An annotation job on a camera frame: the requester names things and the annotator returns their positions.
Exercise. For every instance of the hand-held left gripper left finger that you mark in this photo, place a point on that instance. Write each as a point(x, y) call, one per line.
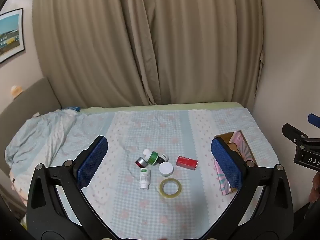
point(93, 161)

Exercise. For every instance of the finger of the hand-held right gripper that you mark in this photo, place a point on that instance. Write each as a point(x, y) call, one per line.
point(314, 119)
point(291, 131)

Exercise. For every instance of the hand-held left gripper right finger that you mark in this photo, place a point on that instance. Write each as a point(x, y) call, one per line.
point(226, 165)

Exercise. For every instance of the cardboard box with pink print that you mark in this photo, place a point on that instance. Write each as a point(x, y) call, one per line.
point(246, 152)

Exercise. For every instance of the red carton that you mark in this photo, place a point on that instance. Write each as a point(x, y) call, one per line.
point(186, 162)

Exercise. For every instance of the silver and red tin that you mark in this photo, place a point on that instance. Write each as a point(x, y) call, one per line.
point(141, 162)

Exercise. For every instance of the white bottle with green label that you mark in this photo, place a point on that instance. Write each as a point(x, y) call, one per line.
point(144, 177)

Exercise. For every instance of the small white case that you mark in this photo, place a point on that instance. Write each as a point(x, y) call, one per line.
point(147, 152)

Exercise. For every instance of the white jar with green label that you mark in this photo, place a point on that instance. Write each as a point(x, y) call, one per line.
point(153, 157)

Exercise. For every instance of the jar with pale green lid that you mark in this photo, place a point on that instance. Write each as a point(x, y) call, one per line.
point(166, 168)

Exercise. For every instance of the small white and black jar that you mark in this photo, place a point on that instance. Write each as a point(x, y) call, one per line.
point(163, 158)

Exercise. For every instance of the clear tape roll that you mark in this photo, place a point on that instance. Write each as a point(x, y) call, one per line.
point(160, 188)

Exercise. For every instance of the person's right hand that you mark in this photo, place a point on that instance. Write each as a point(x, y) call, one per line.
point(315, 187)

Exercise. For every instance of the blue cloth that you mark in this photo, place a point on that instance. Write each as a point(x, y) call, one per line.
point(73, 108)

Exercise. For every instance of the light blue duvet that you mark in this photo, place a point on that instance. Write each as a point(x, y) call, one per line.
point(37, 135)

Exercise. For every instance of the pale green mattress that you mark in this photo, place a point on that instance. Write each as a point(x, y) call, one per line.
point(150, 106)

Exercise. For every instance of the grey headboard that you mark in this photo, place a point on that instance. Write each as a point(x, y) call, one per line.
point(32, 97)

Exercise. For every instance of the small orange white object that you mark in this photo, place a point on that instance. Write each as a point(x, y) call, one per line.
point(16, 90)

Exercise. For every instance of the beige curtain panel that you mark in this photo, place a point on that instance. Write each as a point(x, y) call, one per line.
point(200, 42)
point(87, 42)

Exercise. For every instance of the framed wall picture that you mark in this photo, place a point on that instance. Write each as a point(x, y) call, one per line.
point(10, 32)

